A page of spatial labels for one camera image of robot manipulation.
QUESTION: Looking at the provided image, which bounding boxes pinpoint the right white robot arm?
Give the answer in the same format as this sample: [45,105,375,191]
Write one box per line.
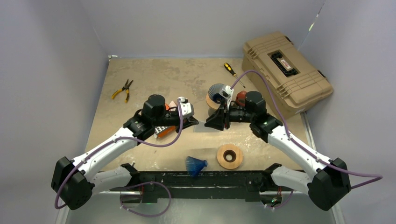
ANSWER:
[205,91,351,211]

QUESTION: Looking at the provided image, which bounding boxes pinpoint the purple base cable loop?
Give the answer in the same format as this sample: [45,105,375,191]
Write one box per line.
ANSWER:
[119,181,172,217]

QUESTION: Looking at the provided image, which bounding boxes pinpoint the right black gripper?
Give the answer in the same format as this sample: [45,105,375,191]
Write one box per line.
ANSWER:
[205,98,255,131]

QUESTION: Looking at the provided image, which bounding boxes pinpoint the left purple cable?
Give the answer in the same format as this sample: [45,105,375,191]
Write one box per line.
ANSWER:
[54,99,184,210]

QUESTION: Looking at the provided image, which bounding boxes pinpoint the yellow black screwdriver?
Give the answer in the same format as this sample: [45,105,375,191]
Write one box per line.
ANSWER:
[224,63,246,88]

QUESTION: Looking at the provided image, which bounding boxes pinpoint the red black coffee carafe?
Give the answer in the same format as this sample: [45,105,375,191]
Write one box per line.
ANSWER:
[235,91,247,107]

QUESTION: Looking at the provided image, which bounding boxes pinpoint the blue glass dripper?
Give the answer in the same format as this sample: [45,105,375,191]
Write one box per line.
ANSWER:
[208,84,224,104]
[185,156,208,177]

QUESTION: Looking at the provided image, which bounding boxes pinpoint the tan plastic tool case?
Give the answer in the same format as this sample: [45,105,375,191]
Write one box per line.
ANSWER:
[241,31,333,119]

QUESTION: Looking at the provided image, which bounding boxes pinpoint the yellow handled pliers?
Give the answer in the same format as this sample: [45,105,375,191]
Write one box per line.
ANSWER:
[111,79,133,103]

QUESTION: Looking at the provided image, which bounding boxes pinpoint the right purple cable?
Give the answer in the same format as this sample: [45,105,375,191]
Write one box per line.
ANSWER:
[230,70,383,190]

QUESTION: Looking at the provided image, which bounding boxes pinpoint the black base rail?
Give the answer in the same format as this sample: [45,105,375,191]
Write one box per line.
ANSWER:
[112,170,280,203]

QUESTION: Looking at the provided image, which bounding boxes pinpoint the wooden dripper ring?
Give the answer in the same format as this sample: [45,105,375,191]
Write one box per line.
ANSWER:
[216,144,244,170]
[205,93,222,110]

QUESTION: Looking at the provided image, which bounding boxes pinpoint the orange coffee filter box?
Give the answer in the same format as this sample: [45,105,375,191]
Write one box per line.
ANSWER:
[154,101,176,139]

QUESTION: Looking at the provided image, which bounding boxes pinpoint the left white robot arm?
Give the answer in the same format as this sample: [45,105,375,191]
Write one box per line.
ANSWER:
[51,94,195,210]

